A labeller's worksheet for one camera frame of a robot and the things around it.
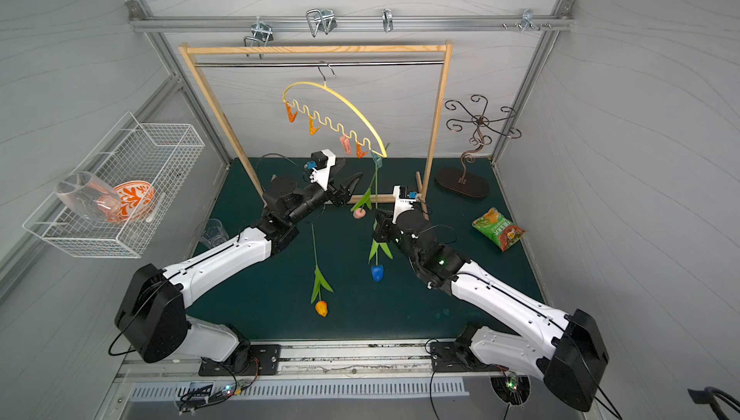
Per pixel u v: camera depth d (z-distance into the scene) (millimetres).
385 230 650
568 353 391
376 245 730
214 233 947
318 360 751
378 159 742
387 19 784
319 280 862
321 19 753
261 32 783
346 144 793
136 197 665
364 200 875
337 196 650
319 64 648
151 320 415
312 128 862
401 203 650
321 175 616
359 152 787
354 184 688
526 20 765
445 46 626
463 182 1111
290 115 906
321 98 707
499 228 952
